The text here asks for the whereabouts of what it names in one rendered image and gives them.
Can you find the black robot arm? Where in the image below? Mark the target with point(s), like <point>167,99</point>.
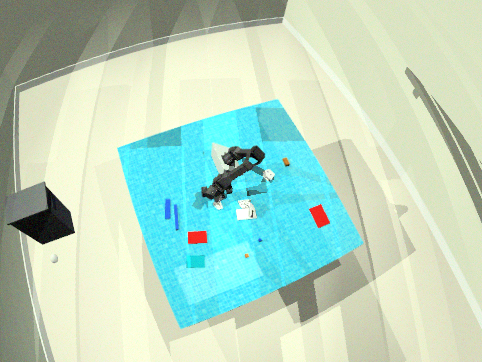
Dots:
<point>224,180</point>

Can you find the red flat plate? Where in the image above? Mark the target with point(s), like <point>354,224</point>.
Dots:
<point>319,216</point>
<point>197,237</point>

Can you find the cyan flat plate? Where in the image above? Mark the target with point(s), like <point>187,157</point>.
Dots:
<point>195,261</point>

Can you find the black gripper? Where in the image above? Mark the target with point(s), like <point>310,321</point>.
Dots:
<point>228,190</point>

